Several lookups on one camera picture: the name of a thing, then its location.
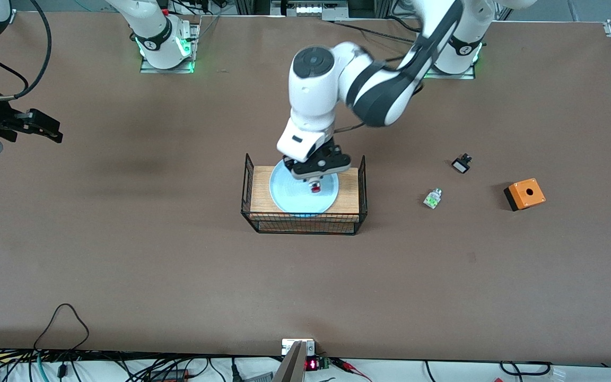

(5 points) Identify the light blue round plate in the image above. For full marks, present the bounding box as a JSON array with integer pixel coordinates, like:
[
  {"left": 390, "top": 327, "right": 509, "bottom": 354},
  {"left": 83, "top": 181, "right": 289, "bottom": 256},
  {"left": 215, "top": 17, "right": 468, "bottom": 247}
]
[{"left": 269, "top": 159, "right": 339, "bottom": 215}]

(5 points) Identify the wooden board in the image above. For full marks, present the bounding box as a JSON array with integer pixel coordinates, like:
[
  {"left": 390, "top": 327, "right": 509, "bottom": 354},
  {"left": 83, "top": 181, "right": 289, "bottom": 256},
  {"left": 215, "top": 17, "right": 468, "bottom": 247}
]
[{"left": 250, "top": 166, "right": 360, "bottom": 222}]

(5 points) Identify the red and black probe lead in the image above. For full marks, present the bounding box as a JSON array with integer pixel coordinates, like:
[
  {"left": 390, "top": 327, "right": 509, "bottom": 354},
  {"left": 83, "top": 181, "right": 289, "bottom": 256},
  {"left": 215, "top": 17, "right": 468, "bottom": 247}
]
[{"left": 331, "top": 358, "right": 372, "bottom": 382}]

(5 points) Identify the grey aluminium bar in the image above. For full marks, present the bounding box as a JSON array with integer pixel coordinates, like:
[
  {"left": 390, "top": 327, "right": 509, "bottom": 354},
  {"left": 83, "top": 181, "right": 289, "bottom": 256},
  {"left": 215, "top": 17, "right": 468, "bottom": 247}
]
[{"left": 273, "top": 341, "right": 307, "bottom": 382}]

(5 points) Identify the orange box with round hole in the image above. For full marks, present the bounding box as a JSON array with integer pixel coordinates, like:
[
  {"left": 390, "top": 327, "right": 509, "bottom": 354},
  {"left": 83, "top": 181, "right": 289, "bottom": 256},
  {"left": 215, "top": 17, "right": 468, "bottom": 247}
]
[{"left": 503, "top": 178, "right": 546, "bottom": 212}]

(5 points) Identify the black power adapter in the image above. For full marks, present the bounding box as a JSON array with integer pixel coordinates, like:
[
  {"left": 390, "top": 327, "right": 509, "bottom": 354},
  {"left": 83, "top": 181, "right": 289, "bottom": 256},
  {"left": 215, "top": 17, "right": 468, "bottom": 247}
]
[{"left": 149, "top": 368, "right": 189, "bottom": 382}]

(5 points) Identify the black wire mesh basket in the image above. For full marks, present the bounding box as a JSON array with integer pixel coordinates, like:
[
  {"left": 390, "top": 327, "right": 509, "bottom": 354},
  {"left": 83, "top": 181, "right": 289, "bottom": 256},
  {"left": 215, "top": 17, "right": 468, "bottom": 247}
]
[{"left": 240, "top": 153, "right": 368, "bottom": 236}]

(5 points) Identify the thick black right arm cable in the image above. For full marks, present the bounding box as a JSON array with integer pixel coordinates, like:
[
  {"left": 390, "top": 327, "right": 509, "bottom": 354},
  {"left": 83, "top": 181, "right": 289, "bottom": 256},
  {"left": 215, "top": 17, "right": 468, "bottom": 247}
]
[{"left": 0, "top": 0, "right": 53, "bottom": 102}]

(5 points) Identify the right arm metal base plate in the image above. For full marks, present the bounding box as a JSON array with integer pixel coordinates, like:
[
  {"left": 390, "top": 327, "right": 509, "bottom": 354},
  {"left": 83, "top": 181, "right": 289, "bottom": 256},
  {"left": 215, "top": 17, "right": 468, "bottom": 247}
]
[{"left": 140, "top": 21, "right": 200, "bottom": 74}]

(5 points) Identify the black cable across table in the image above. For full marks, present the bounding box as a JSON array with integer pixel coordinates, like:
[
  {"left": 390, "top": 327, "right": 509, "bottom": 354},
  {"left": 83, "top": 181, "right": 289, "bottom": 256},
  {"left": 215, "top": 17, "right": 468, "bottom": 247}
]
[{"left": 332, "top": 20, "right": 424, "bottom": 44}]

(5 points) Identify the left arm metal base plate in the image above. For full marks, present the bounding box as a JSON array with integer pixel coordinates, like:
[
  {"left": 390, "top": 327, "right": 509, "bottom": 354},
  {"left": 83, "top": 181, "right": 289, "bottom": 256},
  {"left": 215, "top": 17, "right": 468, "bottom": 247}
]
[{"left": 420, "top": 27, "right": 477, "bottom": 80}]

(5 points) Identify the white mounting bracket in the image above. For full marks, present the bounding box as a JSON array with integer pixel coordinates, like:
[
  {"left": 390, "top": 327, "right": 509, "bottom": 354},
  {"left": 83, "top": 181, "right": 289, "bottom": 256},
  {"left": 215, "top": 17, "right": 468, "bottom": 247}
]
[{"left": 282, "top": 338, "right": 317, "bottom": 356}]

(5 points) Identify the looped thin black cable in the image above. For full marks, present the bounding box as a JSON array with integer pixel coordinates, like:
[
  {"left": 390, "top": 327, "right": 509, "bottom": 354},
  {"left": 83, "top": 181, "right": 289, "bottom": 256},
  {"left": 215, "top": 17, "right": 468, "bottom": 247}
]
[{"left": 33, "top": 303, "right": 90, "bottom": 352}]

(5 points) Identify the coiled black cable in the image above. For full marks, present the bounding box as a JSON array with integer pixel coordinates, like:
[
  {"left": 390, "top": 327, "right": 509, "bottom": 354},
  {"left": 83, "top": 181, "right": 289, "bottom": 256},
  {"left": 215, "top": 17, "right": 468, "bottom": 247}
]
[{"left": 499, "top": 361, "right": 553, "bottom": 376}]

